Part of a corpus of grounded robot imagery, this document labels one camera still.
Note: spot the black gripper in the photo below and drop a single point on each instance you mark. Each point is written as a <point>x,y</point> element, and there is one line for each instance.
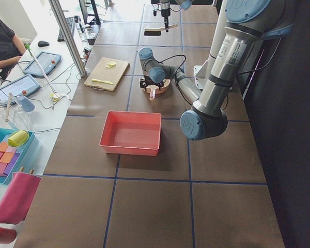
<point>166,12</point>
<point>145,84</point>

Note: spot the beige plastic dustpan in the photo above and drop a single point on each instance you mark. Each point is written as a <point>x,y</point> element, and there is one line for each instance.
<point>153,90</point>

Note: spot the wooden hand brush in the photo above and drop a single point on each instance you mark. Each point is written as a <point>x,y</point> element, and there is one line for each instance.
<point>158,30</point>

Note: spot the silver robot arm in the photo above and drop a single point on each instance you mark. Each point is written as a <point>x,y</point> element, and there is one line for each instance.
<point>240,24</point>
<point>164,7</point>

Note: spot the pink plastic bin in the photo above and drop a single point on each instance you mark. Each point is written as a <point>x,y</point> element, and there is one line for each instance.
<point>135,133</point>

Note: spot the bamboo cutting board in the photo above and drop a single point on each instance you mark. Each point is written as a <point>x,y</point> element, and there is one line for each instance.
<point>113,74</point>

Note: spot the yellow plastic knife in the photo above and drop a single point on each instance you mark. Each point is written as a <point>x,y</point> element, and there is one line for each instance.
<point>102,81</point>

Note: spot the long stick with green tip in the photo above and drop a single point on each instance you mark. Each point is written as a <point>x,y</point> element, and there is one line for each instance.
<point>56,96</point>

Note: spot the teach pendant tablet far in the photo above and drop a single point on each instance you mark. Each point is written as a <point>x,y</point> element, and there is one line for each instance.
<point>48,62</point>

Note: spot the teach pendant tablet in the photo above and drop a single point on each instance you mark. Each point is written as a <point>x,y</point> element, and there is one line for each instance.
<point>48,62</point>
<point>25,83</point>

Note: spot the black computer mouse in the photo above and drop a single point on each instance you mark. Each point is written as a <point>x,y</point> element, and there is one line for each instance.
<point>43,44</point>

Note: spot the teach pendant tablet near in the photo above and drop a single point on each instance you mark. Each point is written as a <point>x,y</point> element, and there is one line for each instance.
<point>25,83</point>

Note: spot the light blue plastic cup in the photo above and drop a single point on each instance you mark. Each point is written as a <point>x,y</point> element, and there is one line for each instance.
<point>26,105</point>

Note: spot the wooden cup stand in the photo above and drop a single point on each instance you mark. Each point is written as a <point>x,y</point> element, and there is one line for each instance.
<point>15,116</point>

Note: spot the yellow plastic cup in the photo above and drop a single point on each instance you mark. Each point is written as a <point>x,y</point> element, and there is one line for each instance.
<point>18,138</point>

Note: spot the seated person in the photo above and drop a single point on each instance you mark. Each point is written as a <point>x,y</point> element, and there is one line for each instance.
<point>11,49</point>

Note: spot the teal tray with blocks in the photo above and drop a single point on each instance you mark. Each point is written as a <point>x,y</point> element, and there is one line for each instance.
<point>13,158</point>

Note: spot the pink cloth on rack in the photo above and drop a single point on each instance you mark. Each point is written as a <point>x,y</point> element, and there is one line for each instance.
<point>18,197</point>

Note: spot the aluminium frame post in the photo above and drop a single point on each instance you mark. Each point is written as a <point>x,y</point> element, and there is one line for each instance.
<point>62,23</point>

